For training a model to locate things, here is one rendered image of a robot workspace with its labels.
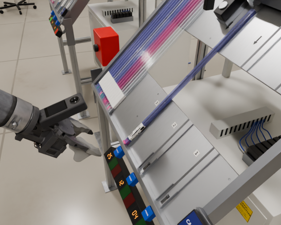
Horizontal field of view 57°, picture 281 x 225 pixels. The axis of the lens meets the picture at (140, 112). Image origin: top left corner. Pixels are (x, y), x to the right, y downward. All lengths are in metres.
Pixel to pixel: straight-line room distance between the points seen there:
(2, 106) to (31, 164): 1.24
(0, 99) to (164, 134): 0.40
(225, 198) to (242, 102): 0.70
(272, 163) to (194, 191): 0.17
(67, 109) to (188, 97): 0.67
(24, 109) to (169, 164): 0.37
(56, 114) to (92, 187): 1.02
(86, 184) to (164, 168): 0.99
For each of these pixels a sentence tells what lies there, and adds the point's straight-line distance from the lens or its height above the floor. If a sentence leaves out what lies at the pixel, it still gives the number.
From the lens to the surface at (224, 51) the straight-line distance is 0.75.
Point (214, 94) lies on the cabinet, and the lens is 1.22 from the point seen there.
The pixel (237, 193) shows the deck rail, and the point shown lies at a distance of 0.58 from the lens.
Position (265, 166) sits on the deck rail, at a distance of 0.56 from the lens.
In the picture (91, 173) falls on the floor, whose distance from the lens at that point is 1.67.
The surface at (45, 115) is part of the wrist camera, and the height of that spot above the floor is 0.90.
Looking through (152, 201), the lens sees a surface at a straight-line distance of 0.65.
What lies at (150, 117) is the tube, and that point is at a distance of 0.75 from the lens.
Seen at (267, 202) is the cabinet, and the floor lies 0.62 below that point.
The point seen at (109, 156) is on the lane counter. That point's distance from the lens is 0.85.
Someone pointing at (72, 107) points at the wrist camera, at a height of 0.92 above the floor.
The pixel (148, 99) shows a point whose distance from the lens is 0.81.
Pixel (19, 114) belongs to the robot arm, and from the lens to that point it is 0.61.
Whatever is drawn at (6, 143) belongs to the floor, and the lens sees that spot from 2.03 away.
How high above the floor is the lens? 1.28
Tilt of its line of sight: 38 degrees down
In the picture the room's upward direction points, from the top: straight up
